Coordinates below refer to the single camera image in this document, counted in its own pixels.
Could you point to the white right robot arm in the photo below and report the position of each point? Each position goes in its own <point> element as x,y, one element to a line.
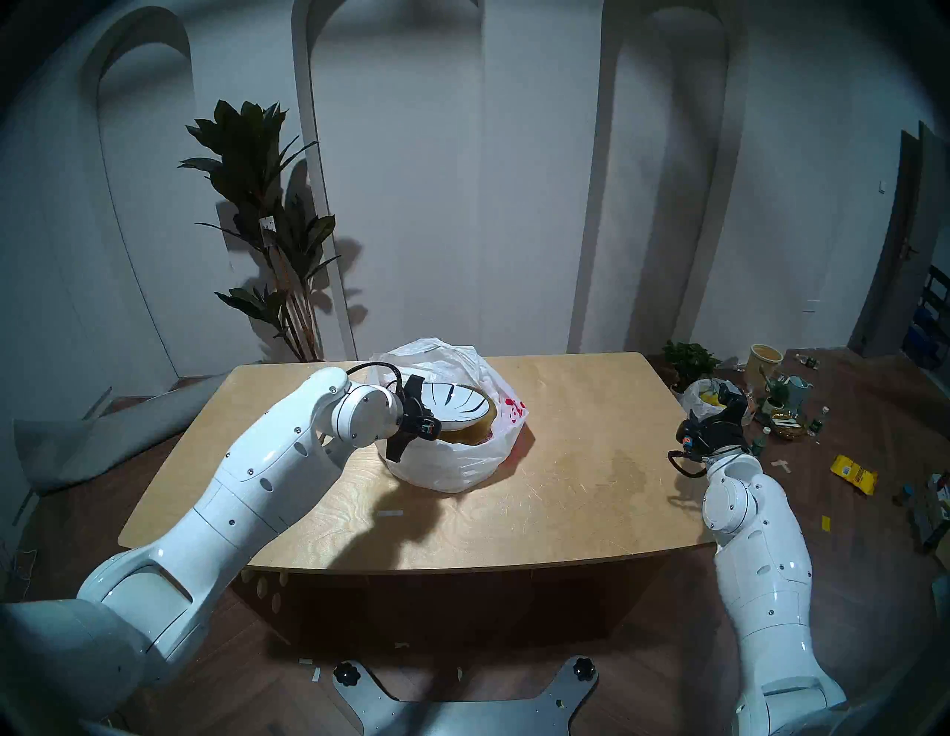
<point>764,579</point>

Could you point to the black star knob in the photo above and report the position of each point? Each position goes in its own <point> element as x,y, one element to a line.
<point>584,668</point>
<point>346,674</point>

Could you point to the small gold bowl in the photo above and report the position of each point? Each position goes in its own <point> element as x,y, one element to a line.
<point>788,426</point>

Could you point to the yellow snack packet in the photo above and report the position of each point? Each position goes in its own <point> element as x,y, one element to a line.
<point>853,475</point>

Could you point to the cardboard box with items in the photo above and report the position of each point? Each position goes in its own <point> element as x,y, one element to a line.
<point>934,512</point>

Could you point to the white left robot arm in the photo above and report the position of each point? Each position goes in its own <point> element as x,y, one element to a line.
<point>245,490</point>

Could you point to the black white striped plate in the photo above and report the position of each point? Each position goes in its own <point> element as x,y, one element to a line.
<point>456,404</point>

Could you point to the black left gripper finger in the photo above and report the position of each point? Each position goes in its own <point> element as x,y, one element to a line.
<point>419,389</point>

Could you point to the small leafy green plant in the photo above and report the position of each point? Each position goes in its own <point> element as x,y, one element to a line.
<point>690,360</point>

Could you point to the dark storage shelf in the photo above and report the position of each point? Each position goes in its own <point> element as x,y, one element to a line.
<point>931,319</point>

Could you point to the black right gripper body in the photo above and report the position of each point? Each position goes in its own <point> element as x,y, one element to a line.
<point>716,434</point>

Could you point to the rolled grey floor mat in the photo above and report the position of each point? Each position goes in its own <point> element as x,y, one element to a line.
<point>89,441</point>

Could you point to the light wooden table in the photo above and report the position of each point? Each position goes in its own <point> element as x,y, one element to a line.
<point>519,519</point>

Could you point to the grey metal robot base plate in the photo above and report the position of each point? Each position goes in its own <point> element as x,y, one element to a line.
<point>460,716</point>

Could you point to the dark grey door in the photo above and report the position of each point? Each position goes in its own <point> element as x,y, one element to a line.
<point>902,252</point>

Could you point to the tiny potted green plant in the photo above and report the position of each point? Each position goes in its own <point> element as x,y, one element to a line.
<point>777,397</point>

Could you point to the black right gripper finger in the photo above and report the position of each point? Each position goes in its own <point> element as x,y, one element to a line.
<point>735,404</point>

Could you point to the tall dark green plant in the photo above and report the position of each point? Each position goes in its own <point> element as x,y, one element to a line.
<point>249,159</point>

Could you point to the round gold metal plate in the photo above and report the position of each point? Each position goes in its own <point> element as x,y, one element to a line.
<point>475,434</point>

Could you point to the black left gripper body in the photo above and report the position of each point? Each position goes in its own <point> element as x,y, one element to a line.
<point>415,430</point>

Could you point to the white plastic shopping bag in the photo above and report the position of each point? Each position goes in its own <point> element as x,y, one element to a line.
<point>445,467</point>

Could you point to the teal pitcher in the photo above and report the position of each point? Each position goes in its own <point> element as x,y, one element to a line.
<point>798,393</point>

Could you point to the white bag with yellow items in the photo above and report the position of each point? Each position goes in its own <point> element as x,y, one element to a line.
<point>701,397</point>

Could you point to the beige paper cup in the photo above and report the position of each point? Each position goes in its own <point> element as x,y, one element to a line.
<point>761,367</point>

